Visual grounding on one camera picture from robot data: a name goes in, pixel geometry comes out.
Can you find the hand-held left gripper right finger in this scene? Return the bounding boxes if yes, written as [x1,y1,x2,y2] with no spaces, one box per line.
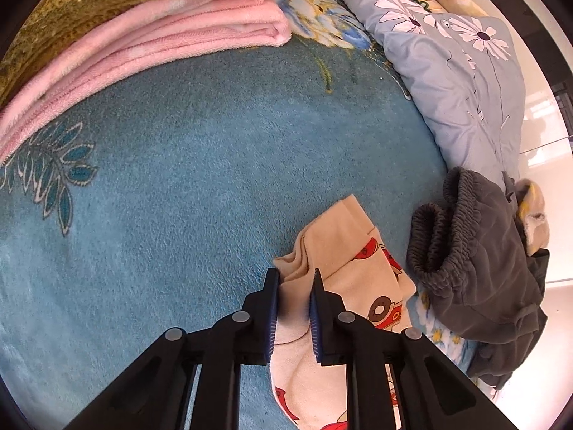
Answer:
[309,269,520,430]

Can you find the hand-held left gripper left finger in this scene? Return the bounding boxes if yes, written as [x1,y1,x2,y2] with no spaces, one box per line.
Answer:
[65,268,281,430]

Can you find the cream cartoon-print pajama garment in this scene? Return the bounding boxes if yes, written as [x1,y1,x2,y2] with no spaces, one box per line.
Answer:
[269,195,418,430]

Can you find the blue floral bed blanket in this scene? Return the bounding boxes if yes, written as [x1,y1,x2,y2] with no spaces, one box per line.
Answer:
[0,0,493,430]

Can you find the dark grey elastic-waist pants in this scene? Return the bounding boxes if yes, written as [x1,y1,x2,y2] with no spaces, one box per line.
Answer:
[406,166,549,391]

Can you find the black sweatshirt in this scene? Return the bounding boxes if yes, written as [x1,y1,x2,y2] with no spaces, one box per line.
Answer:
[527,247,551,290]

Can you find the blue-grey daisy-print quilt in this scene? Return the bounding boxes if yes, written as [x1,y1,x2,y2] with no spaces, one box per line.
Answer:
[319,0,528,189]

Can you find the folded pink fleece garment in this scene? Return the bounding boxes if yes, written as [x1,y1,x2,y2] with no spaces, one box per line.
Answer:
[0,0,294,164]

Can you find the white glossy wardrobe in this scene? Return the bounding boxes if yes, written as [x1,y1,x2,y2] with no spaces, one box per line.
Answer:
[481,0,573,417]

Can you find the olive green knit cloth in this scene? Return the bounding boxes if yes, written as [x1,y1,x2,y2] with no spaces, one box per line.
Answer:
[0,0,269,110]

